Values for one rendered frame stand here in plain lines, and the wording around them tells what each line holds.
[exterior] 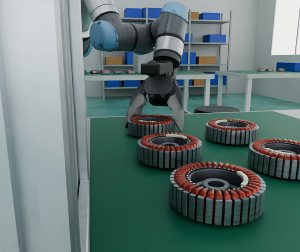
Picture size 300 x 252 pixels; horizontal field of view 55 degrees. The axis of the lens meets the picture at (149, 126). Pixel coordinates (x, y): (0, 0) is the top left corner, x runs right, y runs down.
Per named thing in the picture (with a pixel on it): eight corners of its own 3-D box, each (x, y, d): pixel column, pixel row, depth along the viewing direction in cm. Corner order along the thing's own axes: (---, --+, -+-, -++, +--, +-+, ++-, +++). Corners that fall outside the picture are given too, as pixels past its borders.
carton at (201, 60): (193, 64, 730) (193, 56, 726) (209, 64, 738) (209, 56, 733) (198, 64, 692) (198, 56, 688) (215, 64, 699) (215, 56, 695)
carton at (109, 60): (105, 64, 688) (105, 57, 685) (120, 64, 695) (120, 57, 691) (106, 64, 650) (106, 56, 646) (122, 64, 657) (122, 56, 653)
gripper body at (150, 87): (178, 109, 76) (184, 68, 79) (170, 96, 68) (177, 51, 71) (150, 107, 79) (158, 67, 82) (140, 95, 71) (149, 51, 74)
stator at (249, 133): (267, 140, 63) (269, 123, 63) (237, 150, 57) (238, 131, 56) (225, 130, 72) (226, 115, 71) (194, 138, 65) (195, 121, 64)
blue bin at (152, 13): (141, 20, 683) (140, 10, 678) (158, 21, 689) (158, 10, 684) (143, 18, 642) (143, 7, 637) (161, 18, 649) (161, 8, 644)
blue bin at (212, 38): (202, 43, 723) (202, 35, 718) (218, 43, 731) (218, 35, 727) (209, 42, 682) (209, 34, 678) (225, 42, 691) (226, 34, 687)
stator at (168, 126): (139, 126, 76) (139, 112, 76) (180, 129, 73) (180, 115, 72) (120, 136, 66) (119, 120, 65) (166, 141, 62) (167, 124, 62)
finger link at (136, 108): (133, 133, 76) (155, 107, 76) (124, 126, 71) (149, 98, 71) (125, 126, 77) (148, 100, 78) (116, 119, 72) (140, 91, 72)
